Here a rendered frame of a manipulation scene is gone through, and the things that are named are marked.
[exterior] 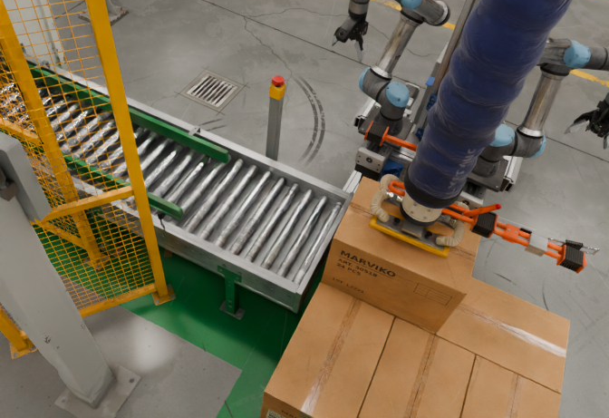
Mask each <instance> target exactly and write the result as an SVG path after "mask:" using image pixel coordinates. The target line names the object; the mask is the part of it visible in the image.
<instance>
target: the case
mask: <svg viewBox="0 0 609 418"><path fill-rule="evenodd" d="M379 186H380V182H378V181H375V180H371V179H369V178H366V177H362V179H361V181H360V183H359V185H358V188H357V190H356V191H355V193H354V195H353V198H352V200H351V202H350V204H349V206H348V208H347V210H346V211H345V213H344V215H343V219H342V221H341V223H340V225H339V227H338V229H337V230H336V232H335V234H334V236H333V241H332V245H331V247H330V251H329V254H328V258H327V261H326V264H325V268H324V273H323V276H322V280H321V282H322V283H324V284H326V285H328V286H330V287H334V288H336V289H338V290H340V291H343V292H344V293H346V294H348V295H351V296H354V297H356V298H359V299H361V300H362V301H365V302H367V303H369V304H371V305H374V306H377V307H379V308H381V309H383V310H385V311H387V312H390V313H392V314H394V315H396V316H399V317H401V318H404V319H406V320H408V321H410V322H412V323H414V324H416V325H419V326H422V327H424V328H427V329H429V330H430V331H432V332H435V333H438V332H439V330H440V329H441V327H442V326H443V325H444V324H445V322H446V321H447V320H448V318H449V317H450V316H451V314H452V313H453V312H454V310H455V309H456V308H457V307H458V305H459V304H460V302H461V301H462V300H463V299H464V297H465V296H466V295H467V293H468V290H469V283H470V280H471V276H472V272H473V268H474V265H475V260H476V256H477V253H478V249H479V242H480V239H481V236H480V235H478V234H476V233H473V232H471V230H469V228H470V224H469V223H467V222H465V223H464V229H465V230H464V236H463V238H462V240H461V241H460V243H459V244H458V245H457V246H453V247H452V246H450V248H449V254H448V256H447V257H446V258H443V257H441V256H438V255H436V254H434V253H431V252H429V251H428V250H425V249H423V248H419V247H417V246H414V245H412V244H411V243H408V242H406V241H403V240H401V239H399V238H396V237H394V236H391V235H389V234H386V233H384V232H382V231H379V230H378V229H376V228H372V227H370V226H369V223H370V221H371V219H372V215H373V214H372V211H371V207H370V206H371V201H372V198H373V196H374V194H375V193H376V192H377V191H379V190H380V188H379ZM380 208H381V209H383V210H386V211H388V212H390V213H392V214H394V215H397V216H399V217H402V218H404V217H403V216H402V214H401V211H400V208H399V207H397V206H395V205H392V204H391V203H388V202H386V201H382V203H381V206H380ZM425 228H429V229H431V230H434V231H436V232H439V233H440V234H442V235H445V236H449V237H452V235H453V232H454V229H452V228H448V227H446V226H443V225H441V224H439V223H437V222H435V223H434V224H433V225H430V226H428V227H425Z"/></svg>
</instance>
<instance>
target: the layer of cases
mask: <svg viewBox="0 0 609 418"><path fill-rule="evenodd" d="M569 327H570V320H567V319H565V318H563V317H561V316H558V315H556V314H554V313H551V312H549V311H547V310H545V309H543V308H541V307H539V306H535V305H533V304H531V303H528V302H527V301H525V300H523V299H520V298H518V297H516V296H512V295H510V294H509V293H507V292H504V291H502V290H500V289H498V288H495V287H493V286H491V285H488V284H486V283H484V282H482V281H479V280H477V279H475V278H474V277H472V278H471V280H470V283H469V290H468V293H467V295H466V296H465V297H464V299H463V300H462V301H461V302H460V304H459V305H458V307H457V308H456V309H455V310H454V312H453V313H452V314H451V316H450V317H449V318H448V320H447V321H446V322H445V324H444V325H443V326H442V327H441V329H440V330H439V332H438V333H435V332H432V331H430V330H429V329H427V328H424V327H422V326H419V325H416V324H414V323H412V322H410V321H408V320H406V319H404V318H401V317H399V316H396V315H394V314H392V313H390V312H387V311H385V310H383V309H381V308H379V307H377V306H374V305H371V304H369V303H367V302H365V301H362V300H361V299H359V298H356V297H354V296H351V295H348V294H346V293H344V292H343V291H340V290H338V289H336V288H334V287H330V286H328V285H326V284H324V283H322V282H320V283H319V285H318V287H317V289H316V290H315V292H314V295H313V297H312V299H311V301H310V303H309V305H308V307H307V308H306V310H305V312H304V314H303V316H302V318H301V320H300V322H299V324H298V326H297V328H296V330H295V332H294V334H293V336H292V337H291V339H290V341H289V343H288V345H287V347H286V349H285V351H284V353H283V355H282V357H281V359H280V361H279V363H278V365H277V367H276V369H275V371H274V372H273V374H272V376H271V378H270V380H269V382H268V384H267V386H266V389H265V390H264V396H263V402H262V408H261V414H260V417H261V418H558V415H559V407H560V400H561V393H562V385H563V378H564V371H565V363H566V349H567V342H568V335H569Z"/></svg>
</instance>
